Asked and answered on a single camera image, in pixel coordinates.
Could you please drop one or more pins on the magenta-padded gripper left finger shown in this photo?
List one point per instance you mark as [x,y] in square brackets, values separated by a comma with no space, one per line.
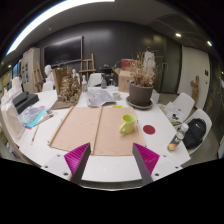
[75,160]

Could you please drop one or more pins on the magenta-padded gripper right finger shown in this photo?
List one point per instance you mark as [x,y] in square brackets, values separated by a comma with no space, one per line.
[148,160]

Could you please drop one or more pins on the flat round red coaster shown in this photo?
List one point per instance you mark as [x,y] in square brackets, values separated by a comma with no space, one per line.
[149,129]

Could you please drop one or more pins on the light green mug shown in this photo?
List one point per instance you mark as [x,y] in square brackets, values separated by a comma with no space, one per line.
[128,124]

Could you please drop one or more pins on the pencil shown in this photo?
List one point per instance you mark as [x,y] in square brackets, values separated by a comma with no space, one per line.
[35,134]

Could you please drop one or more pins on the grey plant saucer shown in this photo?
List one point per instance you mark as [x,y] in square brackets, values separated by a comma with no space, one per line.
[140,107]

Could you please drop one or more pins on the black backpack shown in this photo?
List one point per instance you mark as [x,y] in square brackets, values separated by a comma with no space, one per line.
[194,133]

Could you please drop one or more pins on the loose papers stack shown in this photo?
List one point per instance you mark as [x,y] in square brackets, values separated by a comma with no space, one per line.
[175,111]

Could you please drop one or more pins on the colourful picture book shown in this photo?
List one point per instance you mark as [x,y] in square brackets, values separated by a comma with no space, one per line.
[32,116]

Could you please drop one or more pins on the small yellow note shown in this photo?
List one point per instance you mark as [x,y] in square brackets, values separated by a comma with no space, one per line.
[117,106]

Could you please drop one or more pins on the open grey newspaper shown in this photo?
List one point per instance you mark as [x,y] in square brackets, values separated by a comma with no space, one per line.
[99,97]

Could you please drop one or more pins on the dried plant in grey pot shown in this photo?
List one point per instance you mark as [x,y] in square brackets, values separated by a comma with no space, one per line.
[140,93]

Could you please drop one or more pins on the brown wooden root sculpture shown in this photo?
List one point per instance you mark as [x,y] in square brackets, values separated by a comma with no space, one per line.
[68,90]

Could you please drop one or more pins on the small white cup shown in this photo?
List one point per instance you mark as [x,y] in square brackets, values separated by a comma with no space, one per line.
[116,96]

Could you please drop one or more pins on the white bag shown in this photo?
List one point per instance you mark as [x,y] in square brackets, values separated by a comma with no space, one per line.
[13,121]

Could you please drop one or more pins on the black flat box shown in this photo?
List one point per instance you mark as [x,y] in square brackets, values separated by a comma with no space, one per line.
[28,103]
[19,98]

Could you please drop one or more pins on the white spray bottle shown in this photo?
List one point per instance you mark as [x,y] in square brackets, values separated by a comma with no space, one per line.
[84,85]

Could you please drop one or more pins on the grey bottle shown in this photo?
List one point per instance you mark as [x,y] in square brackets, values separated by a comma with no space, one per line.
[103,83]

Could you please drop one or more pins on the brown cardboard box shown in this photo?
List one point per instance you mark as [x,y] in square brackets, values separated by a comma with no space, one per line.
[124,81]

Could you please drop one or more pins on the small white figurine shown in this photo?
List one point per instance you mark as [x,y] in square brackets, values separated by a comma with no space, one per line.
[75,76]

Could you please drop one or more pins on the white plaster bust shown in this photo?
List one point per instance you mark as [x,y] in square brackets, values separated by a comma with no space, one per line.
[49,73]

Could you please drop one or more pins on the wooden easel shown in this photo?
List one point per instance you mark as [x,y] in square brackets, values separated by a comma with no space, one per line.
[37,76]
[87,66]

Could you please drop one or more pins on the red box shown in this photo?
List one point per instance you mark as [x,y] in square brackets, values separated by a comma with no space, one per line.
[126,64]

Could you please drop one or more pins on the white cabinet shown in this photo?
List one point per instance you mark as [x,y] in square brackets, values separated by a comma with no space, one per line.
[29,70]

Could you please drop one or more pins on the round ceiling spotlight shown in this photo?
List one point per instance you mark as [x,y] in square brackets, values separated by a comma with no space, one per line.
[178,35]
[209,43]

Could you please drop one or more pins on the long ceiling light panel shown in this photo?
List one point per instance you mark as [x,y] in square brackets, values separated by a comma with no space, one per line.
[43,18]

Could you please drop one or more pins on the dark wall screen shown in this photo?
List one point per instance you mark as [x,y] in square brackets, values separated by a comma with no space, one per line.
[63,51]

